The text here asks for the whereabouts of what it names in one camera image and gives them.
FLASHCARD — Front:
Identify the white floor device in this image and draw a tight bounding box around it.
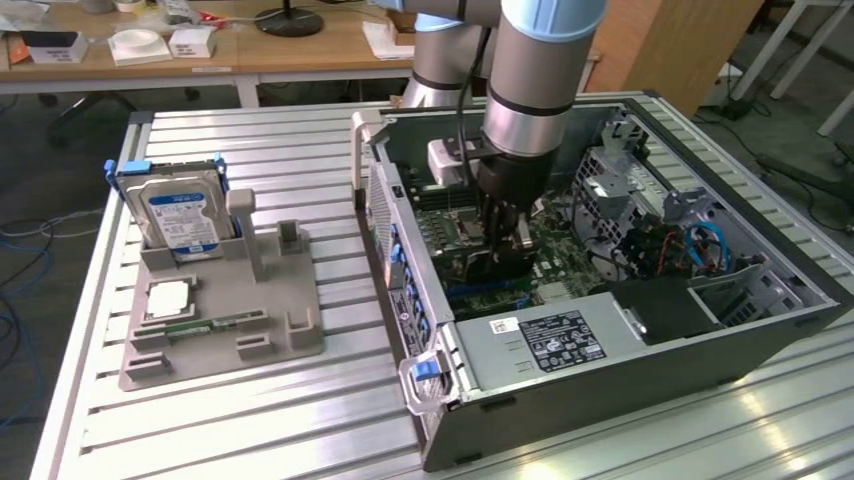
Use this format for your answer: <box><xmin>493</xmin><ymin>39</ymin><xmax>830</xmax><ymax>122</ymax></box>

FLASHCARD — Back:
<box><xmin>709</xmin><ymin>67</ymin><xmax>745</xmax><ymax>109</ymax></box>

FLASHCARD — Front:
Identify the CPU socket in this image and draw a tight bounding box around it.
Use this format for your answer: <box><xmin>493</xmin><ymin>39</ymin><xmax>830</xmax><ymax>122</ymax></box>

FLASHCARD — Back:
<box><xmin>451</xmin><ymin>205</ymin><xmax>485</xmax><ymax>240</ymax></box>

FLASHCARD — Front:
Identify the white table frame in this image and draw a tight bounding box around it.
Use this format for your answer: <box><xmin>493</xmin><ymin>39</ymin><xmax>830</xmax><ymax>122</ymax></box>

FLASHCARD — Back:
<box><xmin>729</xmin><ymin>0</ymin><xmax>854</xmax><ymax>136</ymax></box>

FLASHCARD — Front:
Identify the black open PC case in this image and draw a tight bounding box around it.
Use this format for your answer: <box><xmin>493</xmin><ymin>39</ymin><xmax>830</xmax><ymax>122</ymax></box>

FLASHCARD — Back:
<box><xmin>349</xmin><ymin>96</ymin><xmax>840</xmax><ymax>474</ymax></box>

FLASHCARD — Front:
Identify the black chair base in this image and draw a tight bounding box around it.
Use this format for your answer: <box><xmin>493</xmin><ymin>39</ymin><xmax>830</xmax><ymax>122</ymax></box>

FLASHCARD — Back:
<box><xmin>38</xmin><ymin>92</ymin><xmax>138</xmax><ymax>149</ymax></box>

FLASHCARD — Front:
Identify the black wire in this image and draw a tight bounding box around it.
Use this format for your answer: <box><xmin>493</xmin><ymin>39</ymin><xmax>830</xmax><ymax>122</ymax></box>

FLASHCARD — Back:
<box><xmin>569</xmin><ymin>192</ymin><xmax>632</xmax><ymax>282</ymax></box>

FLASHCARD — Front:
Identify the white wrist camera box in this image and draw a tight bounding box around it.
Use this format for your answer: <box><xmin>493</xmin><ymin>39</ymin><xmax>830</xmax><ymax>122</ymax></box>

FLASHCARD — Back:
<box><xmin>425</xmin><ymin>138</ymin><xmax>480</xmax><ymax>190</ymax></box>

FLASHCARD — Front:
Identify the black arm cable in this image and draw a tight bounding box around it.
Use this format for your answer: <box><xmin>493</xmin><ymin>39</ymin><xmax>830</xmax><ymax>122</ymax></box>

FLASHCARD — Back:
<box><xmin>455</xmin><ymin>24</ymin><xmax>499</xmax><ymax>162</ymax></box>

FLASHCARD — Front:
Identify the green RAM stick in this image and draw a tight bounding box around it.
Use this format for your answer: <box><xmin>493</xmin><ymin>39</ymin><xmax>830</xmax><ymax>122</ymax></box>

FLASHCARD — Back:
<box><xmin>161</xmin><ymin>313</ymin><xmax>266</xmax><ymax>340</ymax></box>

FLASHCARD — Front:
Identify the brown cardboard box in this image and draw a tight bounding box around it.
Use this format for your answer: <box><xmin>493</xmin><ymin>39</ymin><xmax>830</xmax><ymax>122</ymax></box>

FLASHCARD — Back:
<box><xmin>385</xmin><ymin>7</ymin><xmax>421</xmax><ymax>32</ymax></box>

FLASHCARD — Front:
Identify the wooden desk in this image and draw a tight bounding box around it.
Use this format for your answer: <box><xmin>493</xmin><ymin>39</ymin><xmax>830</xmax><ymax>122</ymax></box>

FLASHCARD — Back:
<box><xmin>0</xmin><ymin>0</ymin><xmax>601</xmax><ymax>96</ymax></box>

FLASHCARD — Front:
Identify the red wire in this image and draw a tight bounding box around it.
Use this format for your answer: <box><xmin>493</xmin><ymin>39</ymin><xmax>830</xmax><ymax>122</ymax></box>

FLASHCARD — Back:
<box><xmin>655</xmin><ymin>231</ymin><xmax>677</xmax><ymax>277</ymax></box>

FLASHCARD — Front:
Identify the wooden cabinet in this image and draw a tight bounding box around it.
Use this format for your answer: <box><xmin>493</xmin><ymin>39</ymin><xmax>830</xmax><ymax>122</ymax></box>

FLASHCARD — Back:
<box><xmin>589</xmin><ymin>0</ymin><xmax>768</xmax><ymax>117</ymax></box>

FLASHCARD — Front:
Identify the blue wire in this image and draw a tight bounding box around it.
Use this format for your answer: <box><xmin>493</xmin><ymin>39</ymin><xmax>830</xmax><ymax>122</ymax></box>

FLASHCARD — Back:
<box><xmin>684</xmin><ymin>221</ymin><xmax>736</xmax><ymax>277</ymax></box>

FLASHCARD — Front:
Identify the hard disk with blue carrier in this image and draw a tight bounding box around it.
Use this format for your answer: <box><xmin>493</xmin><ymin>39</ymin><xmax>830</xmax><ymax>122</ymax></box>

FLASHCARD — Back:
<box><xmin>104</xmin><ymin>158</ymin><xmax>232</xmax><ymax>262</ymax></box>

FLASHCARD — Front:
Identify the white box black lid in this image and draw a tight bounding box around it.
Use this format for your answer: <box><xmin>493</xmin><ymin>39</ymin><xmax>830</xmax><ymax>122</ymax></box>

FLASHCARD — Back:
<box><xmin>17</xmin><ymin>30</ymin><xmax>89</xmax><ymax>65</ymax></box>

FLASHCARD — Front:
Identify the white square dish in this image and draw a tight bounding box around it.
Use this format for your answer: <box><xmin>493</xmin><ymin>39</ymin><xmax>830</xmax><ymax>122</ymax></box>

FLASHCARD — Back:
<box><xmin>108</xmin><ymin>28</ymin><xmax>173</xmax><ymax>67</ymax></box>

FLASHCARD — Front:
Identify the grey plastic parts rack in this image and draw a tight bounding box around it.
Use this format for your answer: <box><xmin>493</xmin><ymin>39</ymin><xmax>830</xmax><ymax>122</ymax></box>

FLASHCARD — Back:
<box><xmin>117</xmin><ymin>187</ymin><xmax>326</xmax><ymax>393</ymax></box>

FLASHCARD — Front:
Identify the white paper stack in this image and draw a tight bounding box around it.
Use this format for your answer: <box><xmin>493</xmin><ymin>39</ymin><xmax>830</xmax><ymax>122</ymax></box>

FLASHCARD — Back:
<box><xmin>361</xmin><ymin>19</ymin><xmax>419</xmax><ymax>61</ymax></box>

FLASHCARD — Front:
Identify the metal disk bay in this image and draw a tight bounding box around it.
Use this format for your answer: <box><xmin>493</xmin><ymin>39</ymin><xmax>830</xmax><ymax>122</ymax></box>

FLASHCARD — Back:
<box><xmin>569</xmin><ymin>117</ymin><xmax>672</xmax><ymax>236</ymax></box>

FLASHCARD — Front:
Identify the black lamp base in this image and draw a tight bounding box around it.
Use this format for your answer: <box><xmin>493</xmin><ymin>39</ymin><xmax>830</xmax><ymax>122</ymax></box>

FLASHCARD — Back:
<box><xmin>256</xmin><ymin>0</ymin><xmax>326</xmax><ymax>38</ymax></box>

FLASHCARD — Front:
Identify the green motherboard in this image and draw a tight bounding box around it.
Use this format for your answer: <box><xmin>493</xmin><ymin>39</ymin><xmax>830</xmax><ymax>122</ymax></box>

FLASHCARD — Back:
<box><xmin>404</xmin><ymin>167</ymin><xmax>619</xmax><ymax>324</ymax></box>

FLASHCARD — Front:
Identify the small white carton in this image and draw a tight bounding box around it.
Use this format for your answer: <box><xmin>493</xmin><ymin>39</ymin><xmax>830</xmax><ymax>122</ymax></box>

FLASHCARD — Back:
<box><xmin>166</xmin><ymin>27</ymin><xmax>220</xmax><ymax>59</ymax></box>

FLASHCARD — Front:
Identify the grey disk bay cage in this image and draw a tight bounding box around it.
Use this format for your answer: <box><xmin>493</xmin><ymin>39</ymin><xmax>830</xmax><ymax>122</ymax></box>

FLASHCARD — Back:
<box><xmin>685</xmin><ymin>262</ymin><xmax>802</xmax><ymax>327</ymax></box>

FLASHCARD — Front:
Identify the grey power supply with labels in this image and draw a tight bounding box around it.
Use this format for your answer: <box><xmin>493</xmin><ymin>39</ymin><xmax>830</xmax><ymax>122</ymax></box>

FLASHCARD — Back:
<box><xmin>451</xmin><ymin>292</ymin><xmax>652</xmax><ymax>392</ymax></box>

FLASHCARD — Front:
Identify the silver CPU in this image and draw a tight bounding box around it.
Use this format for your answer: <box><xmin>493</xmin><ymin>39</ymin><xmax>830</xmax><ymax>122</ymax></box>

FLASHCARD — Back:
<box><xmin>142</xmin><ymin>281</ymin><xmax>196</xmax><ymax>320</ymax></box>

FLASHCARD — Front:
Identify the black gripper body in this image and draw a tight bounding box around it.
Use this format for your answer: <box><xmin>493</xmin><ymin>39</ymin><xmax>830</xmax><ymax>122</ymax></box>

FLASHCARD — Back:
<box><xmin>473</xmin><ymin>148</ymin><xmax>555</xmax><ymax>215</ymax></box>

